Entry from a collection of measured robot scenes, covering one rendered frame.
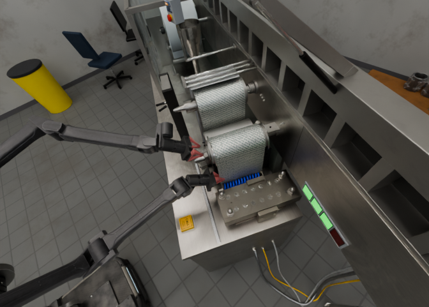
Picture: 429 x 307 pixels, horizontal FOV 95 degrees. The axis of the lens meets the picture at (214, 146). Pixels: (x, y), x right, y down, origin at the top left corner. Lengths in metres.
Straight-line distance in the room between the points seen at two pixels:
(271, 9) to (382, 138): 0.35
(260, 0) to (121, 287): 1.93
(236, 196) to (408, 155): 0.71
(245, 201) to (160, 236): 1.31
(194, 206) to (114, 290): 1.05
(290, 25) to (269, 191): 0.79
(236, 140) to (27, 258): 2.50
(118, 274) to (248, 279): 1.05
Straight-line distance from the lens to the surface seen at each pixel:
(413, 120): 0.56
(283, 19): 0.43
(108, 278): 2.03
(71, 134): 0.99
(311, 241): 2.12
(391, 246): 0.69
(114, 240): 0.92
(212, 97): 0.96
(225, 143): 0.86
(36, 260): 2.83
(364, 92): 0.59
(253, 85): 1.06
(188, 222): 1.14
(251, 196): 1.04
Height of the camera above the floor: 1.98
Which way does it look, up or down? 52 degrees down
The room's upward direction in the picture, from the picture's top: 11 degrees counter-clockwise
